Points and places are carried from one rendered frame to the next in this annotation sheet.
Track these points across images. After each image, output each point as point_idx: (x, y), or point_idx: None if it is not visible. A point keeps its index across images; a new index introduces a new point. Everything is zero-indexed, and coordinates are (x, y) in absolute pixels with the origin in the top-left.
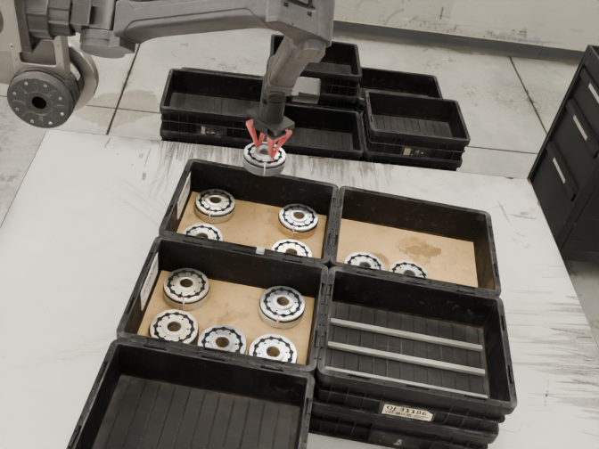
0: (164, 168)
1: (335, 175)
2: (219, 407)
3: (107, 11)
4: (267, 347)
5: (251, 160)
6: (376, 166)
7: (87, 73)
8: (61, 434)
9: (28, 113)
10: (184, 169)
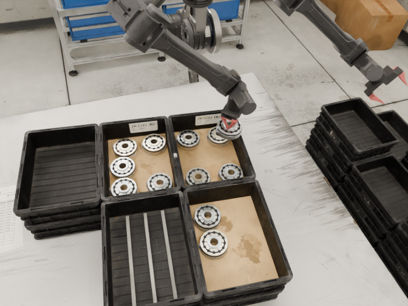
0: (258, 119)
1: (318, 196)
2: (91, 180)
3: None
4: (125, 184)
5: (218, 121)
6: (348, 218)
7: (214, 37)
8: None
9: (183, 37)
10: (220, 110)
